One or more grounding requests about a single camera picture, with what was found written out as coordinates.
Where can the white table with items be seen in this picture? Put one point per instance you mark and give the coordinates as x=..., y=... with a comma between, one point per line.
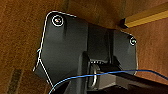
x=146, y=16

